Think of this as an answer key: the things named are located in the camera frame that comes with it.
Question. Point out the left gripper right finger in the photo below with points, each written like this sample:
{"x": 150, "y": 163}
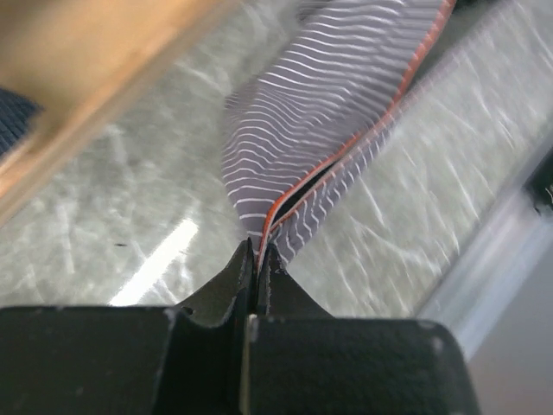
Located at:
{"x": 301, "y": 360}

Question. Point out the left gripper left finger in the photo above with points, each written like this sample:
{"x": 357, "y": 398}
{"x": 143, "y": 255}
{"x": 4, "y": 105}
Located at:
{"x": 179, "y": 359}

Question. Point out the grey striped boxer underwear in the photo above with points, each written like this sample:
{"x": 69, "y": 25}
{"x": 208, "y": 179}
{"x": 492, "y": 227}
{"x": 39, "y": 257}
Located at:
{"x": 301, "y": 132}

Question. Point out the navy striped hanging underwear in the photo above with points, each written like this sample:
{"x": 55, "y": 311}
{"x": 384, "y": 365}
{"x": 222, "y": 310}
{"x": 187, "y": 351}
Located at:
{"x": 16, "y": 112}

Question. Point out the wooden hanger stand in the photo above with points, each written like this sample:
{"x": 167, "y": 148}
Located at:
{"x": 84, "y": 63}

